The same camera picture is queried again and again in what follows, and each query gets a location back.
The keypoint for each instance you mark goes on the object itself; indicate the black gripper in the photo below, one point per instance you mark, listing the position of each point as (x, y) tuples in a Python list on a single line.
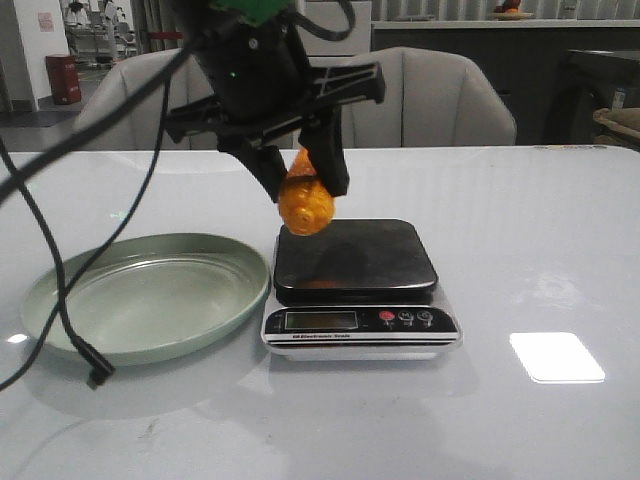
[(243, 64)]

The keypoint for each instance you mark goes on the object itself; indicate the orange corn cob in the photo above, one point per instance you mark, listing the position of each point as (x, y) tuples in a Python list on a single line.
[(304, 204)]

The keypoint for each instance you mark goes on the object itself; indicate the right grey upholstered chair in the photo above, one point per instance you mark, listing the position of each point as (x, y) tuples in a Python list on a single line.
[(432, 99)]

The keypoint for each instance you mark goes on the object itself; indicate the grey upholstered chair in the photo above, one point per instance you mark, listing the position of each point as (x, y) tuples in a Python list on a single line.
[(432, 99), (137, 130)]

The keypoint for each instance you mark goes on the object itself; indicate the black electronic kitchen scale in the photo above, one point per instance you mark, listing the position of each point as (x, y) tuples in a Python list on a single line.
[(360, 289)]

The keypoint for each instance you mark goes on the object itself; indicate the left grey upholstered chair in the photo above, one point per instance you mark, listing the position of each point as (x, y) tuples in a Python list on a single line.
[(137, 130)]

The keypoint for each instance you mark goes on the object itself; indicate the light green plate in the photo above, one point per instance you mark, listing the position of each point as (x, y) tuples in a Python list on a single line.
[(160, 297)]

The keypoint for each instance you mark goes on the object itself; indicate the red bin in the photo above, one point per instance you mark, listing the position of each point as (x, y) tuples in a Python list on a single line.
[(63, 79)]

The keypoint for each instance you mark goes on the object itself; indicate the dark grey counter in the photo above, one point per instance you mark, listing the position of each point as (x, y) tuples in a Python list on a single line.
[(520, 58)]

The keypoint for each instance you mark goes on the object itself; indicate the fruit bowl on counter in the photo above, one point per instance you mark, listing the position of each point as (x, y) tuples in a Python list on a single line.
[(509, 10)]

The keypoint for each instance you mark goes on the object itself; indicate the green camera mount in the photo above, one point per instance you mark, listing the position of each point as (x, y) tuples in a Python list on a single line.
[(252, 12)]

